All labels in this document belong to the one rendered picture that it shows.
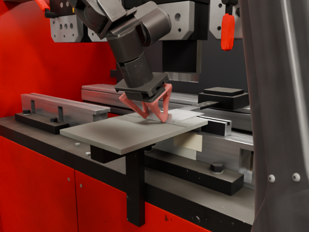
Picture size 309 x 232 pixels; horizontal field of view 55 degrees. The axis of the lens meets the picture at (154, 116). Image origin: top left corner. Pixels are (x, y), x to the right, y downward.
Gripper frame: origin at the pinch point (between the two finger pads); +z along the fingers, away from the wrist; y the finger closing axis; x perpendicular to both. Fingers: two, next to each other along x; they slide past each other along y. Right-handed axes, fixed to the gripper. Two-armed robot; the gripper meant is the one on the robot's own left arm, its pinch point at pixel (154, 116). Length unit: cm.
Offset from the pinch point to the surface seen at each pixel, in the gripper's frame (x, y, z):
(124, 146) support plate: 14.4, -7.3, -5.9
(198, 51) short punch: -15.7, -3.9, -7.1
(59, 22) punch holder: -16, 45, -18
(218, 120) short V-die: -8.5, -9.8, 6.1
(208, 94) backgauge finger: -26.2, 4.5, 12.7
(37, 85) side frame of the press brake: -14, 86, 9
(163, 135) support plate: 6.1, -7.9, -1.6
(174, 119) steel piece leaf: -3.0, -2.2, 2.9
